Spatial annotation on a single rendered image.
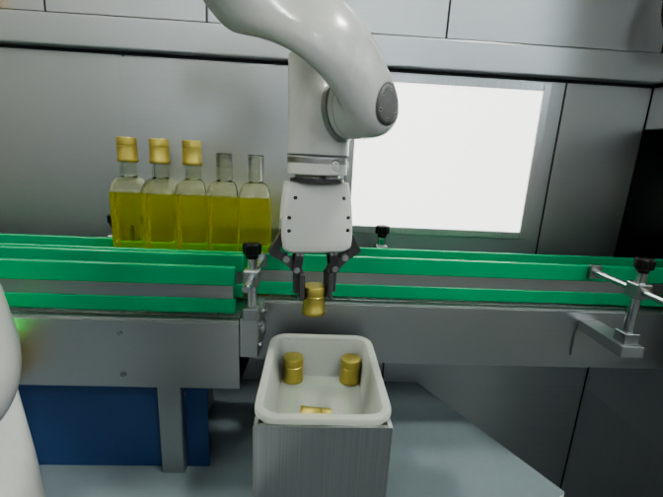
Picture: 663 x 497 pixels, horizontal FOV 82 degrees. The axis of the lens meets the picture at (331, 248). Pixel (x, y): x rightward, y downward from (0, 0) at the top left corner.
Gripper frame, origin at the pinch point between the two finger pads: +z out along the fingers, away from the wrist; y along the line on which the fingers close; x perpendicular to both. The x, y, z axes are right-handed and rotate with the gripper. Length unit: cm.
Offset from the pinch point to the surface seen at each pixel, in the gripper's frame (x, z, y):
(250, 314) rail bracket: -5.3, 6.4, 9.2
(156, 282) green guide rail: -10.8, 2.3, 23.7
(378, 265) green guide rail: -12.7, 1.2, -14.9
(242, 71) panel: -33.7, -34.9, 9.3
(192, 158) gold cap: -21.9, -17.4, 18.4
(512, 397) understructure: -24, 43, -60
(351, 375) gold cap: -2.2, 17.1, -7.3
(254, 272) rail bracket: -5.0, -0.6, 8.5
